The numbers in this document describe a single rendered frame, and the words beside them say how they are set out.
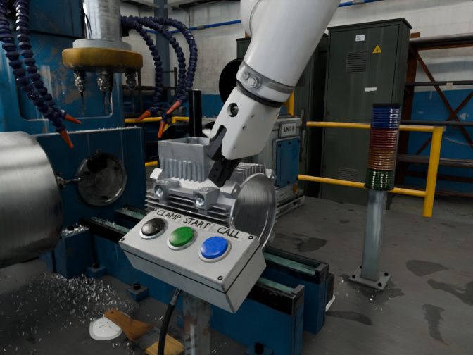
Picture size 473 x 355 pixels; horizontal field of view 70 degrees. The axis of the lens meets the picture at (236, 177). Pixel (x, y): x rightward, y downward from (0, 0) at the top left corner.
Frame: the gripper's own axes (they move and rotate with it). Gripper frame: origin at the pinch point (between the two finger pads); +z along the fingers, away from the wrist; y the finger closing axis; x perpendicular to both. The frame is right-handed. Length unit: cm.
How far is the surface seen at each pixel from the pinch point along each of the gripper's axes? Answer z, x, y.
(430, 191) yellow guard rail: 42, -32, 230
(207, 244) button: -3.9, -12.8, -18.1
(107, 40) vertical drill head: -4.0, 43.2, 3.6
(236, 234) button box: -5.3, -14.0, -15.2
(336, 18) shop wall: -28, 220, 499
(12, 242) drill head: 22.3, 16.5, -23.8
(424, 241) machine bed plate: 14, -36, 69
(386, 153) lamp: -10.3, -15.6, 33.4
